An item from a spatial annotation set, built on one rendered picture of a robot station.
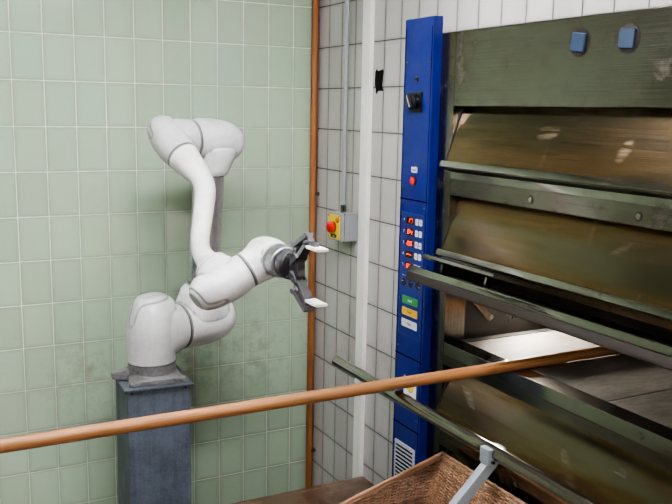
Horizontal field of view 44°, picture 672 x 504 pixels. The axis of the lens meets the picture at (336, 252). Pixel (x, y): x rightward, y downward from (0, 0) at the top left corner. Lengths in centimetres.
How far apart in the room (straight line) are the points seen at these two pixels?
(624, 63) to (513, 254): 58
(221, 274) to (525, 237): 81
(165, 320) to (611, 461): 140
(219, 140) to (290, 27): 71
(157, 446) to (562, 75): 167
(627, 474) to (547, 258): 55
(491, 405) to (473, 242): 47
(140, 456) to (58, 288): 66
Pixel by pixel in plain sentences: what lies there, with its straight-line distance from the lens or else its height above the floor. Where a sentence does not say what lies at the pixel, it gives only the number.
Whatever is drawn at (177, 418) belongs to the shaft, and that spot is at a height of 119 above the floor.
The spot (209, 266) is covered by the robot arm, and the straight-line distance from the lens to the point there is 228.
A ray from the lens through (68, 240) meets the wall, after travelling 302.
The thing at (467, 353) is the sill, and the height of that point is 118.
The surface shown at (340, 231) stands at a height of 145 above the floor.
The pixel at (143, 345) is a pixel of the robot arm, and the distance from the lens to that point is 273.
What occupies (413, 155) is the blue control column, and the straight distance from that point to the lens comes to 263.
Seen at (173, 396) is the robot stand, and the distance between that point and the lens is 278.
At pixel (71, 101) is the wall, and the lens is 299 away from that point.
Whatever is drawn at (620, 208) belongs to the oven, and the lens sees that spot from 202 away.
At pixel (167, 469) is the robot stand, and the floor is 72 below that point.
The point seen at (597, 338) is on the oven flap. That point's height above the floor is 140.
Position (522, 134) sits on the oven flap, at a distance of 228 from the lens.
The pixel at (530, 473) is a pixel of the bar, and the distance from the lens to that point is 177.
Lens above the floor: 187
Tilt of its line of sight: 10 degrees down
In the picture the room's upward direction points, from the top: 1 degrees clockwise
